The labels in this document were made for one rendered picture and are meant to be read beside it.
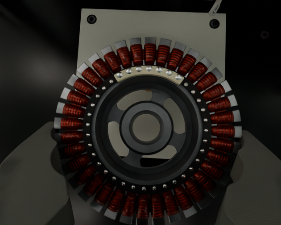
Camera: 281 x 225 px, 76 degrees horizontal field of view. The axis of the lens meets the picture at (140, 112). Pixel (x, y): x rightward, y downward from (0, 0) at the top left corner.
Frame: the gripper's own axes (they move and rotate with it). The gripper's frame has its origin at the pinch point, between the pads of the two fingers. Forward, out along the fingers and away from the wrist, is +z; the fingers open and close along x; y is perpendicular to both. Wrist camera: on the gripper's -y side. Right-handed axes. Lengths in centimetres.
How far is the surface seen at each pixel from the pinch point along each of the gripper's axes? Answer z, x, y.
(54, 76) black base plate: 7.8, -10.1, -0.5
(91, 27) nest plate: 9.4, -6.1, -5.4
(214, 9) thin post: 9.3, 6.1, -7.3
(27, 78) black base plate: 7.6, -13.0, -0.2
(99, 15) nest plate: 10.1, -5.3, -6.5
